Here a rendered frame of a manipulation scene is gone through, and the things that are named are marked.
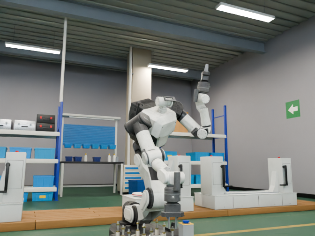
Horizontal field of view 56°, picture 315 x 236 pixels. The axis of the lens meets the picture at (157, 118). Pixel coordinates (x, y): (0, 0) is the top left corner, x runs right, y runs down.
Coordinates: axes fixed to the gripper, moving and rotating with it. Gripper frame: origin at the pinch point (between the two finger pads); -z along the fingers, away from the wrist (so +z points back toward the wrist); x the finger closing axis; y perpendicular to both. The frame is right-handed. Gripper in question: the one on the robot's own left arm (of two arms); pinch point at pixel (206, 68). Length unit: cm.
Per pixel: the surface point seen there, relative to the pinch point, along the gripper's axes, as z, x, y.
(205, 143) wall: 143, -820, -106
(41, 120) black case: 98, -345, 272
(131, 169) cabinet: 194, -474, 99
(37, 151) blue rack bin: 155, -328, 266
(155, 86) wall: -33, -880, 99
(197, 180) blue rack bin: 193, -470, -59
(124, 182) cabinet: 225, -462, 107
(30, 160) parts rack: 173, -318, 272
